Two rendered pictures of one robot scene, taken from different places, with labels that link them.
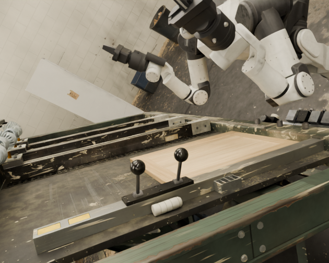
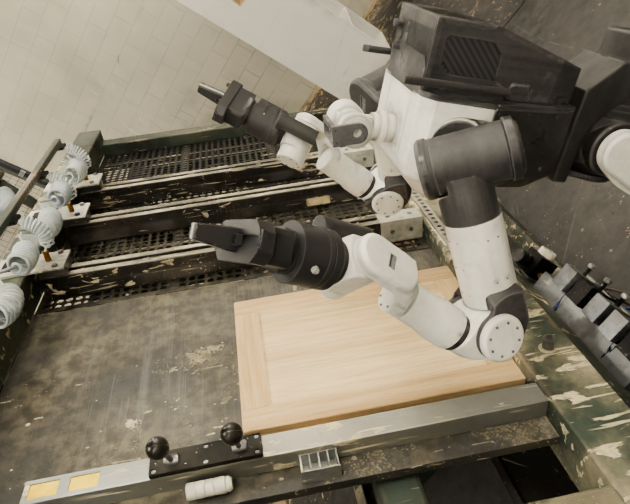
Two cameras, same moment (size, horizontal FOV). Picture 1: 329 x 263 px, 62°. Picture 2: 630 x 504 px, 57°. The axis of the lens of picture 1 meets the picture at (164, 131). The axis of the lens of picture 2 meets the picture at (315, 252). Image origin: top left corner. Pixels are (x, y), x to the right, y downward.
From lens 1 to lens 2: 0.65 m
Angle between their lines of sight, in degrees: 25
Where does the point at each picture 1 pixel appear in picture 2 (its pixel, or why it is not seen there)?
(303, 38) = (611, 156)
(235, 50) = (351, 286)
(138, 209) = (167, 483)
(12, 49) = not seen: outside the picture
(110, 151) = (215, 263)
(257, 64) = (395, 308)
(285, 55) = (480, 273)
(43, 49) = not seen: outside the picture
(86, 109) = (260, 29)
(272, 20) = (466, 202)
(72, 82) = not seen: outside the picture
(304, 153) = (496, 420)
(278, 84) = (439, 337)
